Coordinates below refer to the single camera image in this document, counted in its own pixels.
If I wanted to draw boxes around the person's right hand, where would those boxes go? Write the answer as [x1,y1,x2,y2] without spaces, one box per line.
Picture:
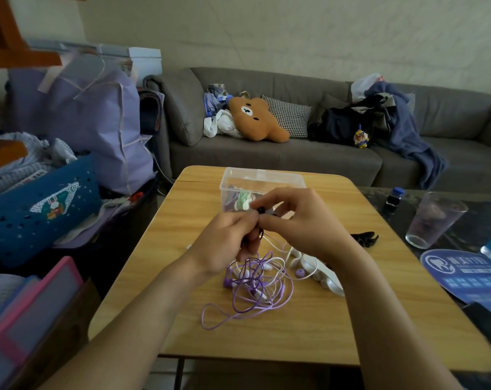
[252,187,362,273]

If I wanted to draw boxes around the person's left hand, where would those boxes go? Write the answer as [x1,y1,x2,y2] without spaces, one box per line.
[186,210,263,280]

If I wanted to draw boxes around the black earphones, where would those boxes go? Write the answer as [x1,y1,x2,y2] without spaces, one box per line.
[254,205,280,242]

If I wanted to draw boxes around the person's right forearm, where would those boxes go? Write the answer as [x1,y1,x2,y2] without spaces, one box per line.
[328,243,467,390]

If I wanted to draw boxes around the person's left forearm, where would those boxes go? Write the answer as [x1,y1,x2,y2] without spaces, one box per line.
[36,254,214,390]

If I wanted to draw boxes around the green and white earphones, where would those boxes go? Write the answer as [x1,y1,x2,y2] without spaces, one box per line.
[234,190,255,212]

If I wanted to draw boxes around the clear plastic storage box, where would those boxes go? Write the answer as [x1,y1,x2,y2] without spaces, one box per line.
[220,167,307,220]

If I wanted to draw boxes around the white neckband headset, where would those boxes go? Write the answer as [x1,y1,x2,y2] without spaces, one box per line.
[289,248,346,297]

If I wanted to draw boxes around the black hair clip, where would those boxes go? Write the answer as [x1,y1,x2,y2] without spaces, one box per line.
[349,231,380,247]

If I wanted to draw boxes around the white crumpled cloth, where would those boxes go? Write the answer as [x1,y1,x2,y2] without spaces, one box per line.
[203,109,244,139]

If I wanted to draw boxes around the brown bear plush cushion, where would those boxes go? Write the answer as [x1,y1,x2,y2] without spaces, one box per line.
[228,96,290,144]

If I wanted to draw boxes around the houndstooth throw pillow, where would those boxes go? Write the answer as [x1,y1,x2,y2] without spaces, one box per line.
[262,94,313,139]

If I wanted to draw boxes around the blue patterned cloth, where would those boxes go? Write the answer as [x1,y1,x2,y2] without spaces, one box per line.
[203,83,234,118]

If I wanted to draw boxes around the small bottle with blue cap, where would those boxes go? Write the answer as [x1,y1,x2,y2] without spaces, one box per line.
[385,187,405,212]

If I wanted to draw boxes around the black bag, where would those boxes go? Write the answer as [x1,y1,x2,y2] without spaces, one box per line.
[308,92,397,145]

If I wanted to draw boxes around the dark backpack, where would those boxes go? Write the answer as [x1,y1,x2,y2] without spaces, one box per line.
[137,88,165,135]

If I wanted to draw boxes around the clear drinking glass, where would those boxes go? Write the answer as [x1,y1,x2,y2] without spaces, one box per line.
[405,192,469,251]

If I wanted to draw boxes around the blue grey blanket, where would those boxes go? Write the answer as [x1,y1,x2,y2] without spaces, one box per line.
[364,81,450,191]

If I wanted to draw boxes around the white plastic bag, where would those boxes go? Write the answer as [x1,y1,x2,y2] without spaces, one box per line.
[351,73,383,103]

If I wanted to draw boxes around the black metal table leg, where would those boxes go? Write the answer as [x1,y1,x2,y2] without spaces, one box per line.
[174,357,186,390]

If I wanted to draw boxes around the large purple fabric bag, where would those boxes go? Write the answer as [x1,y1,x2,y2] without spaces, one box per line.
[5,53,157,196]

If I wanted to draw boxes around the white chest freezer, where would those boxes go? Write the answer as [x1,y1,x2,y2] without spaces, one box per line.
[25,40,163,88]

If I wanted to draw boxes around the grey fabric sofa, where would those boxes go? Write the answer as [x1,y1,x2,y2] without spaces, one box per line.
[143,67,491,196]

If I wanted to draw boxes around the blue round hand fan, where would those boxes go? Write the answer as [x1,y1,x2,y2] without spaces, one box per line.
[420,249,491,314]

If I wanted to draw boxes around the blue perforated plastic basket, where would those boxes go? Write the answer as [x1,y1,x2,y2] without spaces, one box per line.
[0,153,103,269]

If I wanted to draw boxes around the dark glass coffee table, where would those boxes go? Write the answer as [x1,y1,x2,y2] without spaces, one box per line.
[357,186,491,317]

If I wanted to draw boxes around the brown cardboard box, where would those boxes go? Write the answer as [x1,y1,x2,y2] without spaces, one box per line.
[8,278,105,390]

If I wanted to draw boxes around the black flat object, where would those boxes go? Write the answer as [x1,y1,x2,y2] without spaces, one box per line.
[461,301,491,349]

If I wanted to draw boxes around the pile of striped clothes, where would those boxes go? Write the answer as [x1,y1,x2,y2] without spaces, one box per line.
[0,132,78,199]

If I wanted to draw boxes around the pink framed board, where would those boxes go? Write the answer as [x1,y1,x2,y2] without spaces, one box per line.
[0,256,85,390]

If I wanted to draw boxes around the white earphone cable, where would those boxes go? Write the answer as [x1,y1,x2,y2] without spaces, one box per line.
[186,235,297,307]

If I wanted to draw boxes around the purple earphone cable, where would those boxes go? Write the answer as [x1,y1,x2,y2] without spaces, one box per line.
[201,256,292,332]

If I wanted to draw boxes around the small colourful doll keychain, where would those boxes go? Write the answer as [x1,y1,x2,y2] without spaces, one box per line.
[353,124,369,149]

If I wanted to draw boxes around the brown wooden frame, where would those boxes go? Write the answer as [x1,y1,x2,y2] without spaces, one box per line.
[0,0,88,174]

